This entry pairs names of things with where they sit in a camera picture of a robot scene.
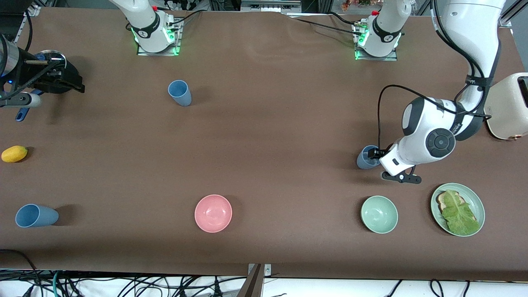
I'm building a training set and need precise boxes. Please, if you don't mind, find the bread slice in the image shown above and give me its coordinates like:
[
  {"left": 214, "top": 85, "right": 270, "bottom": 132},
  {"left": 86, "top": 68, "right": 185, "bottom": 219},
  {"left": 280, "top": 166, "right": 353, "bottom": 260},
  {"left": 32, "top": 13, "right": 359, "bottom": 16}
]
[{"left": 437, "top": 191, "right": 469, "bottom": 213}]

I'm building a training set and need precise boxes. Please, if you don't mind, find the yellow lemon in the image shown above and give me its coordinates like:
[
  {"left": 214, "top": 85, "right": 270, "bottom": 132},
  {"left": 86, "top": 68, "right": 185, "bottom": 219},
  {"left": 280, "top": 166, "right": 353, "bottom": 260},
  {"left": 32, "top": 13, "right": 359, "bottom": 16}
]
[{"left": 1, "top": 145, "right": 28, "bottom": 163}]

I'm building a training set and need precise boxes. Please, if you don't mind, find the blue cup with paper wad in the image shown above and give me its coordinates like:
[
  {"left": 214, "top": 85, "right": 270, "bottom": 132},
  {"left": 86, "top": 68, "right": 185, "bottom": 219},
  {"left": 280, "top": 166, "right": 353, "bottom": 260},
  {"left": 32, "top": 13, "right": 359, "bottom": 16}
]
[{"left": 356, "top": 145, "right": 382, "bottom": 170}]

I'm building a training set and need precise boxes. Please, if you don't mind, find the mint green plate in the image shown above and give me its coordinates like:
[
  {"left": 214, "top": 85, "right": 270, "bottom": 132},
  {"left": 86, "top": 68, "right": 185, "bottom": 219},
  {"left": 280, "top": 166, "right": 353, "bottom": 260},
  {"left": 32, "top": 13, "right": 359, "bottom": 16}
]
[{"left": 431, "top": 183, "right": 486, "bottom": 237}]

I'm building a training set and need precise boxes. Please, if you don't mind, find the black cable along right arm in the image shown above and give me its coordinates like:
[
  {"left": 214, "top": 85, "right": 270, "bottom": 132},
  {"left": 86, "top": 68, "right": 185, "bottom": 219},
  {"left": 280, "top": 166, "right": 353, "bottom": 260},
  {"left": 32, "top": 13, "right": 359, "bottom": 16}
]
[{"left": 24, "top": 10, "right": 34, "bottom": 52}]

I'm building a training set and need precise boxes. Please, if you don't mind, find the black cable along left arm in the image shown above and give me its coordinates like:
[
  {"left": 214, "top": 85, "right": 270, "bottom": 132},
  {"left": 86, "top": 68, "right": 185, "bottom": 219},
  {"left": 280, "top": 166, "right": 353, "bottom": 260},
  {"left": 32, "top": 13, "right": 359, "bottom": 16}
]
[{"left": 377, "top": 0, "right": 492, "bottom": 150}]

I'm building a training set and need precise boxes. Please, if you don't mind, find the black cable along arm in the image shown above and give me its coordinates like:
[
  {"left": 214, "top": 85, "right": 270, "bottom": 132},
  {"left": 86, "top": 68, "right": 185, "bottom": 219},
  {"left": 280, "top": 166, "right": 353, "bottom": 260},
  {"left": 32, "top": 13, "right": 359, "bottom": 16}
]
[
  {"left": 377, "top": 0, "right": 492, "bottom": 150},
  {"left": 24, "top": 10, "right": 34, "bottom": 52}
]

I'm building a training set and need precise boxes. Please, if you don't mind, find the black floor cable loop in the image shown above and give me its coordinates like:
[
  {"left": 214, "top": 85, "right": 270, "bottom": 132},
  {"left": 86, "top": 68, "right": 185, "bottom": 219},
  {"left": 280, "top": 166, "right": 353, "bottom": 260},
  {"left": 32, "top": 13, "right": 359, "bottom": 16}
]
[{"left": 0, "top": 249, "right": 38, "bottom": 297}]

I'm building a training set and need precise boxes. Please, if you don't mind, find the brown table cover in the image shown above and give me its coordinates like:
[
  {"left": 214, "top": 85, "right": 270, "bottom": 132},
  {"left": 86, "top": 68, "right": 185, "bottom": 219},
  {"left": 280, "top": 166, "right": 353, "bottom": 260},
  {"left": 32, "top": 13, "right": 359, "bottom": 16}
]
[{"left": 0, "top": 6, "right": 528, "bottom": 282}]

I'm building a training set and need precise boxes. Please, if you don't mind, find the blue plastic cup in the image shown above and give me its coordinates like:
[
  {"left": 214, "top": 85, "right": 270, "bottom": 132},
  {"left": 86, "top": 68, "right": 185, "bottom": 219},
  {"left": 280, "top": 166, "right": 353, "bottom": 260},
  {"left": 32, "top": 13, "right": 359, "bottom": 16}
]
[
  {"left": 15, "top": 204, "right": 59, "bottom": 228},
  {"left": 168, "top": 80, "right": 192, "bottom": 107}
]

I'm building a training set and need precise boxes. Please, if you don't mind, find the cream toaster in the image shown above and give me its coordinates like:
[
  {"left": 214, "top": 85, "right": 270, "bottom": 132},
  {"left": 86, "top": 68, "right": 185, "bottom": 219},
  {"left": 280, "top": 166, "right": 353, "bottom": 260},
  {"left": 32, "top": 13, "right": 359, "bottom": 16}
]
[{"left": 485, "top": 73, "right": 528, "bottom": 141}]

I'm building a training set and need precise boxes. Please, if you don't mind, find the power strip with plugs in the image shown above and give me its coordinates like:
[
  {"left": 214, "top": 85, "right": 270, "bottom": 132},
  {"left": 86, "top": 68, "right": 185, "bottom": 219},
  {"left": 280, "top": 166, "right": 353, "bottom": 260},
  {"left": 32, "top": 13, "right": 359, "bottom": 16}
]
[{"left": 163, "top": 0, "right": 198, "bottom": 11}]

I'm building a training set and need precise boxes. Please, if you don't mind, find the pink bowl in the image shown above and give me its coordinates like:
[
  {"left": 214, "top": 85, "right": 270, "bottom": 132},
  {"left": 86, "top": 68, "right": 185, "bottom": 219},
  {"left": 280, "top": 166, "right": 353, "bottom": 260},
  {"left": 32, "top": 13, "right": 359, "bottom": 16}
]
[{"left": 194, "top": 194, "right": 233, "bottom": 233}]

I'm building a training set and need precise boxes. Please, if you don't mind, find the black cable to left base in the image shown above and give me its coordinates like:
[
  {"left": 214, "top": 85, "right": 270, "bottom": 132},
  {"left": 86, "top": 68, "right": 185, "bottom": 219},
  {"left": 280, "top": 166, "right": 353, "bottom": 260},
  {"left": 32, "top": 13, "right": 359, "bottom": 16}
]
[{"left": 289, "top": 16, "right": 363, "bottom": 35}]

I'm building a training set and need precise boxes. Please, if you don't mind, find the round dark blue tin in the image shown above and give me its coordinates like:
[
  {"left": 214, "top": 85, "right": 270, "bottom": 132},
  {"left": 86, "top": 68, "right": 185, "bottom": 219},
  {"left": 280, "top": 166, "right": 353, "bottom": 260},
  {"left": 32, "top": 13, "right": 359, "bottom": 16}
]
[{"left": 38, "top": 49, "right": 67, "bottom": 69}]

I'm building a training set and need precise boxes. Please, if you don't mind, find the green lettuce leaf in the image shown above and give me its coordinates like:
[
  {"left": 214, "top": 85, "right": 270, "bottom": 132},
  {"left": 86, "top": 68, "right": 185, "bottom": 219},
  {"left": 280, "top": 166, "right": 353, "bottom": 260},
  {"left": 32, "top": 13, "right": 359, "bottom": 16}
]
[{"left": 442, "top": 190, "right": 481, "bottom": 233}]

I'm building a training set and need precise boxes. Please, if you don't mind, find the mint green bowl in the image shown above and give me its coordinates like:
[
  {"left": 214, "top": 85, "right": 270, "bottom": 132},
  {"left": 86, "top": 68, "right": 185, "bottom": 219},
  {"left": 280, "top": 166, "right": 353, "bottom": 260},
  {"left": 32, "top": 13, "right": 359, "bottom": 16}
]
[{"left": 361, "top": 196, "right": 399, "bottom": 234}]

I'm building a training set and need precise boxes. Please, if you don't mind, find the black box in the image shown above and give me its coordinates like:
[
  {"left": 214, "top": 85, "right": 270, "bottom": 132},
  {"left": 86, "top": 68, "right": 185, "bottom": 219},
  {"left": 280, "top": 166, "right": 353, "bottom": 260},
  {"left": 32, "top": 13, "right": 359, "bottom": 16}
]
[{"left": 0, "top": 0, "right": 42, "bottom": 17}]

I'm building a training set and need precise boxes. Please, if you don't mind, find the aluminium frame profile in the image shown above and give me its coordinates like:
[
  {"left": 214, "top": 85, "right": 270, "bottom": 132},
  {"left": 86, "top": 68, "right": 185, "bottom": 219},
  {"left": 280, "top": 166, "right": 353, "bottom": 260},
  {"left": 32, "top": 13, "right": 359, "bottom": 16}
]
[{"left": 499, "top": 0, "right": 528, "bottom": 27}]

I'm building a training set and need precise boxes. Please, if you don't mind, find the black cable to base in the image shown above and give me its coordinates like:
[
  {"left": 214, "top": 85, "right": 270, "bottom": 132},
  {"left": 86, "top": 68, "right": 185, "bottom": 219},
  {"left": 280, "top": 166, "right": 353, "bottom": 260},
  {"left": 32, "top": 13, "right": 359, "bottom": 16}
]
[
  {"left": 289, "top": 16, "right": 363, "bottom": 35},
  {"left": 165, "top": 10, "right": 203, "bottom": 26}
]

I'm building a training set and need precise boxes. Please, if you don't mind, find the black cable to right base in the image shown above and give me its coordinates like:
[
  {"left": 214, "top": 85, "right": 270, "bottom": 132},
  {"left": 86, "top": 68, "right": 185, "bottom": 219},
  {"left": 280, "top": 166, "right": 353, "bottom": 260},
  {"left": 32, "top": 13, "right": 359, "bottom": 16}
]
[{"left": 165, "top": 10, "right": 203, "bottom": 26}]

